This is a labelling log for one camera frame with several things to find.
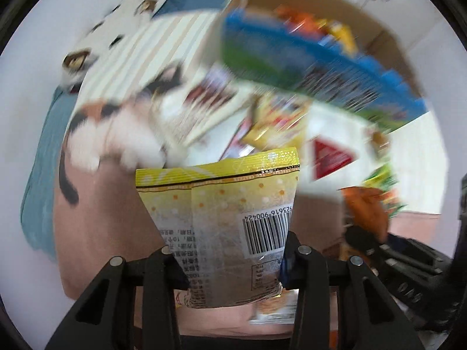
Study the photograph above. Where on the yellow dotted snack packet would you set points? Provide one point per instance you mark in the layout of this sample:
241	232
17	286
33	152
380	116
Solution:
219	207

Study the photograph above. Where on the blue green printed cardboard box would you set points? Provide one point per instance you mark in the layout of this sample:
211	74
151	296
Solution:
277	62

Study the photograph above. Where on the brown white snack packet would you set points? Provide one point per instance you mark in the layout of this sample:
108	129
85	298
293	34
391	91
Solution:
208	98

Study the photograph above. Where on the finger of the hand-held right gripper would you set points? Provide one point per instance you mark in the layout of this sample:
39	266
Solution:
361	238

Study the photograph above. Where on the orange red snack packet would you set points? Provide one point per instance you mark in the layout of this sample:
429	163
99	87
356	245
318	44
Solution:
295	20

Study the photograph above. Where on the white cat printed pillow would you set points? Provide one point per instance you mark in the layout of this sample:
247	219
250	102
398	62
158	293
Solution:
109	29

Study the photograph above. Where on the green snack packet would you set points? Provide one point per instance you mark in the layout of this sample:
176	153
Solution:
385	189

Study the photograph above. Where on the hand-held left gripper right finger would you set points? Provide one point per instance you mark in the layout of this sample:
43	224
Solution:
286	267

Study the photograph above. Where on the white orange snack packet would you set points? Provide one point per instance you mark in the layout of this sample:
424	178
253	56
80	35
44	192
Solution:
273	308

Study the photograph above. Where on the yellow printed snack packet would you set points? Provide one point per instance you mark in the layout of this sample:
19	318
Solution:
277	120

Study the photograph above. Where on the yellow black snack packet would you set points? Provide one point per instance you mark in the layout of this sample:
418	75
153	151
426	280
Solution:
341	36

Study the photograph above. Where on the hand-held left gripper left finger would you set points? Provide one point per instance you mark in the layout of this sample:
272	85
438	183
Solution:
160	273

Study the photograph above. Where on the red triangular snack packet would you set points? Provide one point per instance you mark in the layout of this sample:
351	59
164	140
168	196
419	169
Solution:
330	156

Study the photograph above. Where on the red edged snack packet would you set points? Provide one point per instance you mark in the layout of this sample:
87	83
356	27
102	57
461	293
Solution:
237	142

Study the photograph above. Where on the cat printed striped blanket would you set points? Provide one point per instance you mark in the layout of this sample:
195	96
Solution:
109	204

